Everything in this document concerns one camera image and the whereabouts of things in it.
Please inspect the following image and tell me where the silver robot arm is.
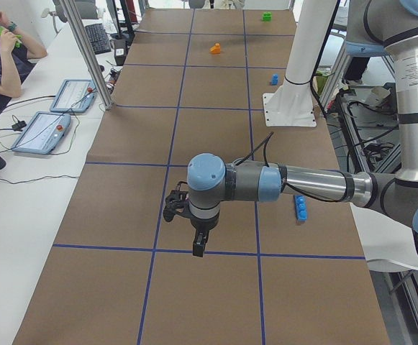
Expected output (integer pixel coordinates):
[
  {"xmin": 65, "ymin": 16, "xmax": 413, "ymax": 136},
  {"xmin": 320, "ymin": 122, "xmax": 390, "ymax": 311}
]
[{"xmin": 186, "ymin": 1, "xmax": 418, "ymax": 257}]

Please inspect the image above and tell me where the orange trapezoid block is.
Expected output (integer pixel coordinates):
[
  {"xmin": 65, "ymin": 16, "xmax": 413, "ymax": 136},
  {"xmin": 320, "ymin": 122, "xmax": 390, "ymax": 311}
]
[{"xmin": 209, "ymin": 42, "xmax": 221, "ymax": 55}]

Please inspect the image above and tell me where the near teach pendant tablet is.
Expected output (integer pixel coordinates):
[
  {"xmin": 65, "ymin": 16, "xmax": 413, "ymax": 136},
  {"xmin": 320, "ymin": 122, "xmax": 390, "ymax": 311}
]
[{"xmin": 11, "ymin": 111, "xmax": 71, "ymax": 155}]

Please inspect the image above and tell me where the teach pendant tablet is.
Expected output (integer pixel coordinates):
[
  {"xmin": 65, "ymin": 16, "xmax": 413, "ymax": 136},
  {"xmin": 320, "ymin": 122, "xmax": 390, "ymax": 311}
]
[
  {"xmin": 11, "ymin": 111, "xmax": 71, "ymax": 155},
  {"xmin": 50, "ymin": 79, "xmax": 96, "ymax": 113}
]

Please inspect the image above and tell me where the far teach pendant tablet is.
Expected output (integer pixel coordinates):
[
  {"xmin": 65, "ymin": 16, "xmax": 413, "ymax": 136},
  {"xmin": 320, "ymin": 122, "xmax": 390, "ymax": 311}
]
[{"xmin": 50, "ymin": 79, "xmax": 96, "ymax": 113}]

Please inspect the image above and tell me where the green handheld controller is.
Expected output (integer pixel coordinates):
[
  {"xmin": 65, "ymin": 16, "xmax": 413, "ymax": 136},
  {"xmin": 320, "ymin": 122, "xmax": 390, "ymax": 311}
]
[{"xmin": 0, "ymin": 27, "xmax": 22, "ymax": 51}]

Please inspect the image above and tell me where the long blue block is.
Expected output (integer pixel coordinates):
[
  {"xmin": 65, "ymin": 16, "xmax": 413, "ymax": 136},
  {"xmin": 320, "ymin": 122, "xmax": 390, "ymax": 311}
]
[{"xmin": 294, "ymin": 195, "xmax": 308, "ymax": 222}]

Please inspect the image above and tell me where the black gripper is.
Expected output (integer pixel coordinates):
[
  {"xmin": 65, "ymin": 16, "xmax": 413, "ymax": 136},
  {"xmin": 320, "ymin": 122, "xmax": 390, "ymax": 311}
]
[{"xmin": 190, "ymin": 216, "xmax": 218, "ymax": 257}]

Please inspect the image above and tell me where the white central pillar base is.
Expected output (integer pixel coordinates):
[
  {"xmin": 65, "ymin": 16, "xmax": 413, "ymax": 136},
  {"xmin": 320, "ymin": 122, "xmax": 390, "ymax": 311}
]
[{"xmin": 263, "ymin": 1, "xmax": 317, "ymax": 127}]

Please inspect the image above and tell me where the black keyboard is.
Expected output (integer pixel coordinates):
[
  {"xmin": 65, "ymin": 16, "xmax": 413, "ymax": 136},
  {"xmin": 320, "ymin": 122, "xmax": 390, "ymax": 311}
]
[{"xmin": 84, "ymin": 23, "xmax": 111, "ymax": 55}]

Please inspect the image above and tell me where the aluminium frame post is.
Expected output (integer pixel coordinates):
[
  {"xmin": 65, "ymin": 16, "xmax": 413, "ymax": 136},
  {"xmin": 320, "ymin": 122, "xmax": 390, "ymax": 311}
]
[{"xmin": 60, "ymin": 0, "xmax": 113, "ymax": 110}]

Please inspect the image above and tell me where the small blue block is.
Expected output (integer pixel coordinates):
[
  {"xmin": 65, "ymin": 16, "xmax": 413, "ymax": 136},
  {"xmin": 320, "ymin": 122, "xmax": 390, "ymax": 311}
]
[{"xmin": 270, "ymin": 73, "xmax": 279, "ymax": 86}]

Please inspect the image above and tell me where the green block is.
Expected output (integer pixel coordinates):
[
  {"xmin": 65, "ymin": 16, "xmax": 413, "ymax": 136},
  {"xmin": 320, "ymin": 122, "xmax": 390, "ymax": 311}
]
[{"xmin": 262, "ymin": 11, "xmax": 272, "ymax": 22}]

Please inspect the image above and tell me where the seated person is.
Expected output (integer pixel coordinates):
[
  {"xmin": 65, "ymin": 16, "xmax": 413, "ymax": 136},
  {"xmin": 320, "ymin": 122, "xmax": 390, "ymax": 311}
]
[{"xmin": 0, "ymin": 11, "xmax": 47, "ymax": 113}]

